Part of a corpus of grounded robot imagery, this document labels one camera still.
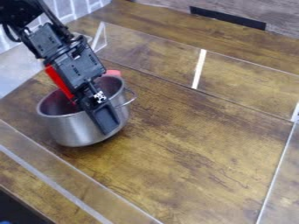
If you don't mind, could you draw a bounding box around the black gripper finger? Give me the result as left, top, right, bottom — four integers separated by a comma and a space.
79, 81, 121, 135

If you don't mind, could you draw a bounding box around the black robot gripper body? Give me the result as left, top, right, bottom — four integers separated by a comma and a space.
44, 36, 107, 94

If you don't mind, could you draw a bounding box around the red star-shaped block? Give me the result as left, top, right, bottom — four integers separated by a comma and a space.
44, 65, 74, 100

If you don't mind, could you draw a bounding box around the silver metal pot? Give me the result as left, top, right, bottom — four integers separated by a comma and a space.
36, 75, 137, 147

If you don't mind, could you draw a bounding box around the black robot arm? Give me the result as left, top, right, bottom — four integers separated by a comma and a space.
0, 0, 121, 134

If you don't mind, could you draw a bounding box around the small pink oval object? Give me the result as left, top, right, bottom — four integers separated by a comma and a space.
106, 70, 122, 77

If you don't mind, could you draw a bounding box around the clear acrylic triangular bracket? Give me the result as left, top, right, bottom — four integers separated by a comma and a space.
91, 22, 109, 53

